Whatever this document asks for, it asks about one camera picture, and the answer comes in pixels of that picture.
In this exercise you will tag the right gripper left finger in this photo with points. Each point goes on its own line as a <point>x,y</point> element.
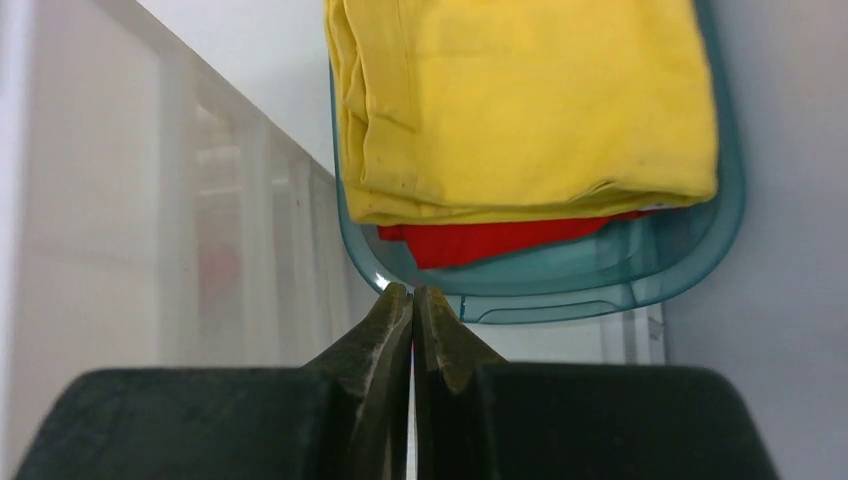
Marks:
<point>342,415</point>

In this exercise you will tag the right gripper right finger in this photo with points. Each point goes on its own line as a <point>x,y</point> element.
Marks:
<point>480,416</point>

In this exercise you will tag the red white striped garment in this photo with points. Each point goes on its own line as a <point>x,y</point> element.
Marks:
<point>444,246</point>

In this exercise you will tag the teal transparent plastic tray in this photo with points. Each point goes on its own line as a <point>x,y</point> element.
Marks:
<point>624,266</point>

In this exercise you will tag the white plastic drawer organizer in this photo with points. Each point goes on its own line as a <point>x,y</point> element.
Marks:
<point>151,215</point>

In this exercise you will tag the yellow garment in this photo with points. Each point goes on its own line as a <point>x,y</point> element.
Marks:
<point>463,112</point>

